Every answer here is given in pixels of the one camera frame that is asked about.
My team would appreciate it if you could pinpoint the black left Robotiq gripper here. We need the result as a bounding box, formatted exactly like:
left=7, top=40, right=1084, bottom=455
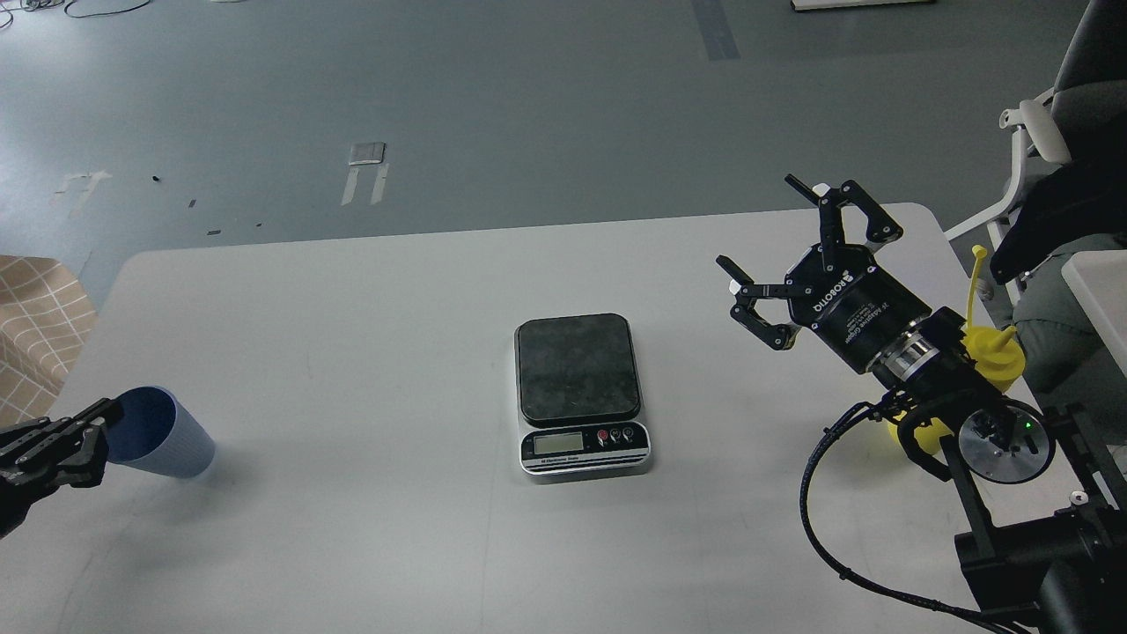
left=1, top=398, right=121, bottom=538

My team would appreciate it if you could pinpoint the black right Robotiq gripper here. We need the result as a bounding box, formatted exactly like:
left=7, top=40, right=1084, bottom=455
left=716, top=175, right=934, bottom=375

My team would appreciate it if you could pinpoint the blue ribbed plastic cup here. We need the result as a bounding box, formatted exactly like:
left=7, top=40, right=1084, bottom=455
left=106, top=386, right=218, bottom=479

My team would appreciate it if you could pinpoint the yellow squeeze seasoning bottle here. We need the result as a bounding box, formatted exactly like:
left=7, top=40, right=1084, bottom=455
left=887, top=245, right=1027, bottom=456

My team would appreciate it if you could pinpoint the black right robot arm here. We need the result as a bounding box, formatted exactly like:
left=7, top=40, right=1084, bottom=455
left=717, top=175, right=1124, bottom=633

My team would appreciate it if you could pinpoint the digital kitchen scale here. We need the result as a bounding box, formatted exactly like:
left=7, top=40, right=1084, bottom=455
left=512, top=313, right=653, bottom=483

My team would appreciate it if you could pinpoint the beige checkered cloth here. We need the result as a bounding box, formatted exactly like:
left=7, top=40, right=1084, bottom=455
left=1, top=255, right=98, bottom=428

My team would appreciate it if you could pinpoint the white office chair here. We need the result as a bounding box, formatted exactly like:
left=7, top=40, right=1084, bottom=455
left=943, top=84, right=1071, bottom=305

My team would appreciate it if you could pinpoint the seated person in dark clothes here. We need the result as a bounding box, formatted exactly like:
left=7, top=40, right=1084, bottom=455
left=990, top=1, right=1126, bottom=394

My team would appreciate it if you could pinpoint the white box at right edge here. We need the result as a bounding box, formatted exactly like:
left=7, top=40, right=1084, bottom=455
left=1062, top=250, right=1126, bottom=374

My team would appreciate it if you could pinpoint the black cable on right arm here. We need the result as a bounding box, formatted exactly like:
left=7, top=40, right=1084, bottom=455
left=799, top=401, right=1013, bottom=634

